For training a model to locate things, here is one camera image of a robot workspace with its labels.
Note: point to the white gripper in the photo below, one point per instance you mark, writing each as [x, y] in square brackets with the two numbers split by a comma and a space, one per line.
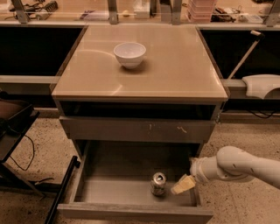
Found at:
[196, 170]

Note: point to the silver 7up soda can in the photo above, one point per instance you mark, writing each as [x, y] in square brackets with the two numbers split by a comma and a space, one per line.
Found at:
[157, 184]

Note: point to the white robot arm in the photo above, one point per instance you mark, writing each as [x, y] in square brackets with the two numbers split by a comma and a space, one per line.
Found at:
[229, 164]

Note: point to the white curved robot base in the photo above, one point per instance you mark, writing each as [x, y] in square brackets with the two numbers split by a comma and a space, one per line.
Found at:
[261, 84]

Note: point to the closed grey upper drawer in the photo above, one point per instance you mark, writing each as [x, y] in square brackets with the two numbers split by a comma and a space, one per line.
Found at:
[137, 130]

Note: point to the open grey middle drawer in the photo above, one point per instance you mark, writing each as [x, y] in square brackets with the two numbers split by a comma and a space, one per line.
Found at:
[113, 183]

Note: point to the grey drawer cabinet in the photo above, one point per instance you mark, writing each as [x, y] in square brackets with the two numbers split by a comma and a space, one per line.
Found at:
[176, 79]

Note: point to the black bar on floor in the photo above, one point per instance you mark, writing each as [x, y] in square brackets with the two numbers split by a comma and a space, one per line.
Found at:
[74, 163]

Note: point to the white ceramic bowl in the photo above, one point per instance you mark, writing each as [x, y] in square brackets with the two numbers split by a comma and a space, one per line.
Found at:
[130, 54]

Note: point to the pink stacked trays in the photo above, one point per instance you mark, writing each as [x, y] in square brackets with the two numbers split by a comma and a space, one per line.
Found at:
[200, 11]

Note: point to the dark clutter right shelf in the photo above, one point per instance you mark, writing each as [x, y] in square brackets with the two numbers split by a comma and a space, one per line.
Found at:
[219, 15]

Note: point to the black cart on left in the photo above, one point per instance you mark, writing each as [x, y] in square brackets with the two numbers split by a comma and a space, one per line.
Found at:
[16, 117]

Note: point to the white box on shelf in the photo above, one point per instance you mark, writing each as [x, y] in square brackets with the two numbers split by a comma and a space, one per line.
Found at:
[141, 9]

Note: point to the black tool clutter left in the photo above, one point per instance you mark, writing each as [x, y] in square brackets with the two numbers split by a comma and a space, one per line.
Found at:
[39, 10]

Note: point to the metal post centre right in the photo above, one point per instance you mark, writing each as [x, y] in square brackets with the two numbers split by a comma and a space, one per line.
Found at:
[176, 12]

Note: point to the metal post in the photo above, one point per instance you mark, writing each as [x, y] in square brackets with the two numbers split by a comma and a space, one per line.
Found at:
[176, 12]
[271, 19]
[112, 11]
[22, 16]

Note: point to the metal post centre left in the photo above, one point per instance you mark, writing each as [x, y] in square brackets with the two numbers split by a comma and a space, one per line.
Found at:
[112, 11]

